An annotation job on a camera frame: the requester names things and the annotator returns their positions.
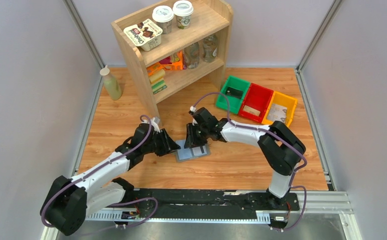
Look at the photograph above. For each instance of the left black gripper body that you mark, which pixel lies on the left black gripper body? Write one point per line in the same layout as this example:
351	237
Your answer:
162	142

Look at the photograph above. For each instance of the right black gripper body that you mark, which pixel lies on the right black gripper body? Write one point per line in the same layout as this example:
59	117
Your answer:
197	131

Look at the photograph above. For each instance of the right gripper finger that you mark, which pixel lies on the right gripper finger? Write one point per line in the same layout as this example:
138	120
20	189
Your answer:
202	138
193	138

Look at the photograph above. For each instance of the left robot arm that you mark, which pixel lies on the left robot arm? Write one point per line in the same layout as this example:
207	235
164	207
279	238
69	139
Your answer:
70	200

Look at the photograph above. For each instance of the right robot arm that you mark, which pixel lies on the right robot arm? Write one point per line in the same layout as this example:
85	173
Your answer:
281	148

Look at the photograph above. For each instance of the black card in green bin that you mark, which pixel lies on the black card in green bin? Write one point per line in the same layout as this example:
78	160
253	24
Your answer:
232	92

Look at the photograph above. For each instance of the tan card in red bin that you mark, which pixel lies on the tan card in red bin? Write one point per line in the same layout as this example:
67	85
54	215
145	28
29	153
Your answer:
251	110

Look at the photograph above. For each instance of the green plastic bin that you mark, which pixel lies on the green plastic bin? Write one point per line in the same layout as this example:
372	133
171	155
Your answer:
234	103

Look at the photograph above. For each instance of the red plastic bin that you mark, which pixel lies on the red plastic bin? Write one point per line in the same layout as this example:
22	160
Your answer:
259	98

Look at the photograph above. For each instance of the stacked sponges pack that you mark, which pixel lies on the stacked sponges pack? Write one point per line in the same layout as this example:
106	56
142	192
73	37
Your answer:
156	74

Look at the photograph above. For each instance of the yellow plastic bin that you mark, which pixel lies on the yellow plastic bin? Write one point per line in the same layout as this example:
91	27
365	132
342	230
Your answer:
284	100

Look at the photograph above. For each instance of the orange snack package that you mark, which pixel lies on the orange snack package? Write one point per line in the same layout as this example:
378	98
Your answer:
174	62

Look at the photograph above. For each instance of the green squeeze bottle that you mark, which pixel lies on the green squeeze bottle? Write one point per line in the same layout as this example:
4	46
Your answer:
110	83

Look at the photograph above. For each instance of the right clear glass jar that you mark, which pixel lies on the right clear glass jar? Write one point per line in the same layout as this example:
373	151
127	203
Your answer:
210	48

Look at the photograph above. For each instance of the clear glass jar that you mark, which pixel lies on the clear glass jar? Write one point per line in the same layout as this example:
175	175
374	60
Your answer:
191	55
210	48

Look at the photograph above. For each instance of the left clear glass jar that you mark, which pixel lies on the left clear glass jar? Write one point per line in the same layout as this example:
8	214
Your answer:
191	55

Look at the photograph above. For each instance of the wooden shelf unit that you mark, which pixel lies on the wooden shelf unit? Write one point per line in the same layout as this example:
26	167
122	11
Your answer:
209	17

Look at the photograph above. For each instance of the Chobani yogurt pack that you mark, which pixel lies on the Chobani yogurt pack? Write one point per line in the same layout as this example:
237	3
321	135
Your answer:
145	34

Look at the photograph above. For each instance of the right paper coffee cup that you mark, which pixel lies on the right paper coffee cup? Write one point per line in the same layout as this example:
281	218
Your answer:
183	10

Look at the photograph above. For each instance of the paper coffee cup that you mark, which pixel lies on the paper coffee cup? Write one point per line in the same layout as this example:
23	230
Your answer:
163	16
183	10

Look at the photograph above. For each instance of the left paper coffee cup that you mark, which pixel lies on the left paper coffee cup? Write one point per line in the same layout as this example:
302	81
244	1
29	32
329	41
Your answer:
163	16

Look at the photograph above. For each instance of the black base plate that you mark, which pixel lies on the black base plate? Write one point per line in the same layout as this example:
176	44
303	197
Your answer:
207	204

